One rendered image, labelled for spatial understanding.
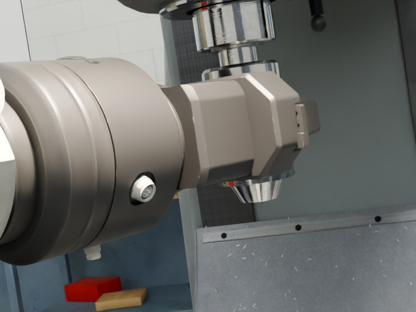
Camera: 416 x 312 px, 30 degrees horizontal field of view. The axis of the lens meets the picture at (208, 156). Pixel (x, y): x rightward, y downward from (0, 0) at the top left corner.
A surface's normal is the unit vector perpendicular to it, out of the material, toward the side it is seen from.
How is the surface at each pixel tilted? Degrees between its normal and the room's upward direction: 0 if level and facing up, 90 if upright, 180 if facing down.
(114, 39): 90
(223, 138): 90
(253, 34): 90
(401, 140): 90
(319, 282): 64
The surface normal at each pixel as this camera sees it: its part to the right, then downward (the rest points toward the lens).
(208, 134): 0.76, -0.08
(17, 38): -0.26, 0.09
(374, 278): -0.29, -0.37
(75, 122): 0.67, -0.37
